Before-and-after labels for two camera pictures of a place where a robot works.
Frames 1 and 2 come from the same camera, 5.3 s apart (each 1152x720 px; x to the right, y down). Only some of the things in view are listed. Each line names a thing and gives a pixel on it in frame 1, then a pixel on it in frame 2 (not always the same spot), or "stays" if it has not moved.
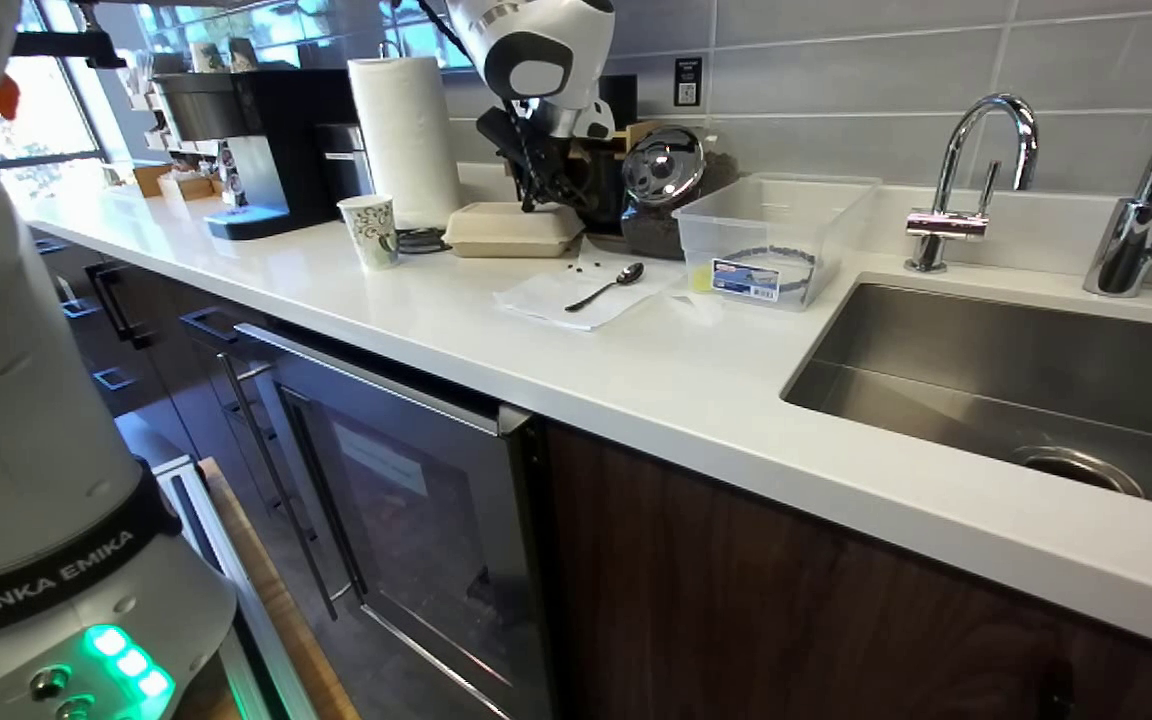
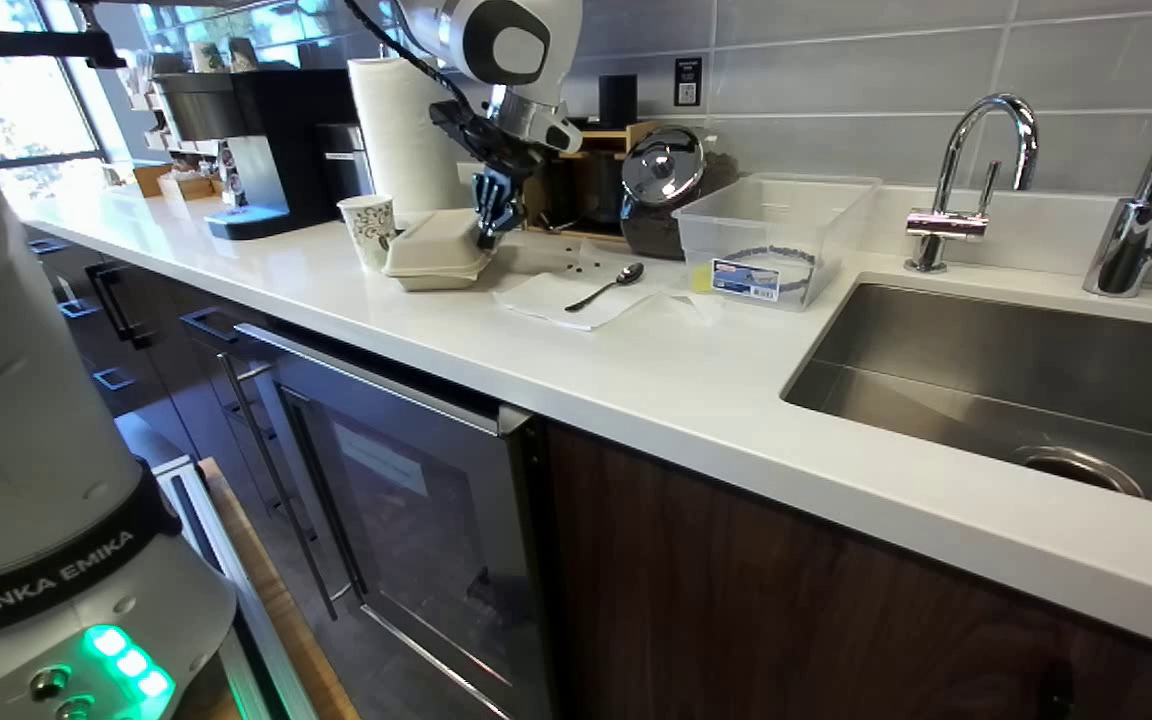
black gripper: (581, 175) → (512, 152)
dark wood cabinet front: (672, 603) stays
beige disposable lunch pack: (507, 229) → (436, 251)
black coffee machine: (309, 122) stays
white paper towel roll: (403, 125) stays
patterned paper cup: (374, 227) stays
